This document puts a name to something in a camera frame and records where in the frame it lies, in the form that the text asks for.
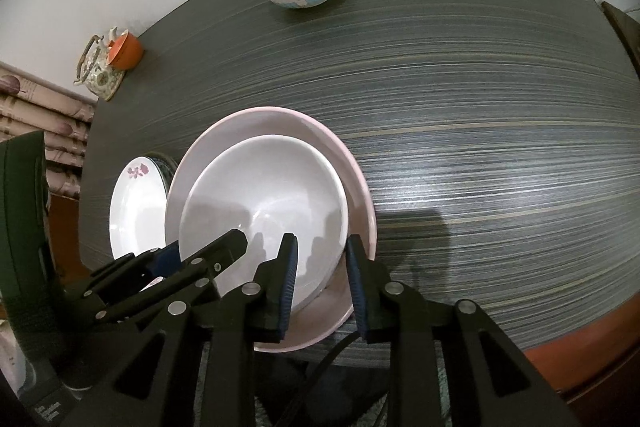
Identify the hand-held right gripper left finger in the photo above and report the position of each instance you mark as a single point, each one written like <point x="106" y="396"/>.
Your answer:
<point x="287" y="289"/>

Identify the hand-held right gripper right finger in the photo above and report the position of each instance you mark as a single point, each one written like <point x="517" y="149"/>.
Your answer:
<point x="357" y="289"/>

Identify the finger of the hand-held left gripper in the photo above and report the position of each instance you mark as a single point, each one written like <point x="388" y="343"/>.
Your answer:
<point x="125" y="269"/>
<point x="215" y="253"/>

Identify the white plate with pink flower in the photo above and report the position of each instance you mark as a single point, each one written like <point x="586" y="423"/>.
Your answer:
<point x="137" y="212"/>

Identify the white bowl with black print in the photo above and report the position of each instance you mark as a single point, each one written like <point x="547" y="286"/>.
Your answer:
<point x="265" y="192"/>

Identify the large blue floral plate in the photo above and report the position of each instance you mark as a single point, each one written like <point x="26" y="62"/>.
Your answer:
<point x="165" y="163"/>

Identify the large pink bowl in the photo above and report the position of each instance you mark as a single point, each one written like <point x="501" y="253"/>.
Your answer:
<point x="260" y="124"/>

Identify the brown wooden cabinet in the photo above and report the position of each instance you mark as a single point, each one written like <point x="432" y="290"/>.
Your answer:
<point x="65" y="232"/>

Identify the beige patterned curtain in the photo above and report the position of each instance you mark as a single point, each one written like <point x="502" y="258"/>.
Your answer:
<point x="50" y="107"/>

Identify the floral ceramic teapot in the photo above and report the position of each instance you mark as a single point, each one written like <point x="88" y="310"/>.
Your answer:
<point x="100" y="79"/>

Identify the orange cup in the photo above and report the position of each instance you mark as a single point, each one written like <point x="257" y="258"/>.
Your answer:
<point x="127" y="52"/>

